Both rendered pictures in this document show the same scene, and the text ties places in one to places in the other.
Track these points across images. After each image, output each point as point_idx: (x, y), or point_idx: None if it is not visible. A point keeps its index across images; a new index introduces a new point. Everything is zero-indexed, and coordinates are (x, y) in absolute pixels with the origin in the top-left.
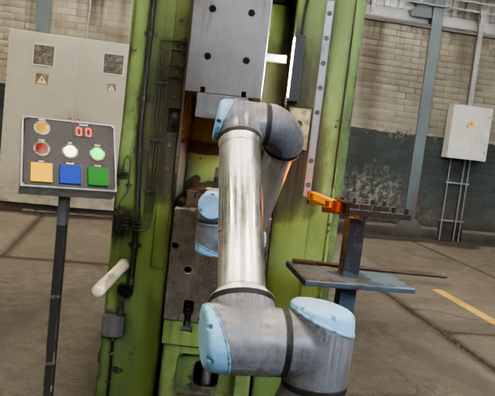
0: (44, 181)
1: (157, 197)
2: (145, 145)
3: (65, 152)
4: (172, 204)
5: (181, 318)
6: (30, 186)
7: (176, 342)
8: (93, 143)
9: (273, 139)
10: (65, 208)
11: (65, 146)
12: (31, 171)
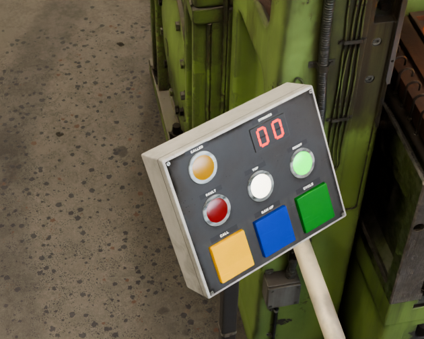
0: (243, 271)
1: (350, 123)
2: (332, 54)
3: (255, 194)
4: (377, 127)
5: (416, 298)
6: (223, 290)
7: (406, 320)
8: (291, 145)
9: None
10: None
11: (251, 181)
12: (217, 267)
